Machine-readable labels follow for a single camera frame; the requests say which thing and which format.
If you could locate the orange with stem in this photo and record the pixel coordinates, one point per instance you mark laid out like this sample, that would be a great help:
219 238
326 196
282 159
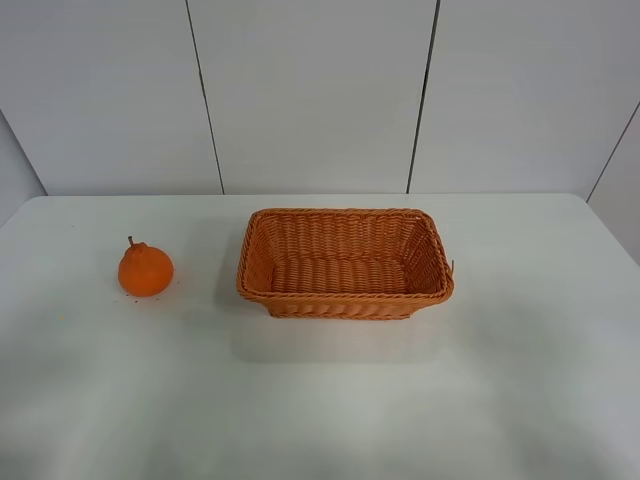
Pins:
144 270

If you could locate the orange woven basket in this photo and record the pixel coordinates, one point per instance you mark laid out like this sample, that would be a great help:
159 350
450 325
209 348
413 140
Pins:
361 264

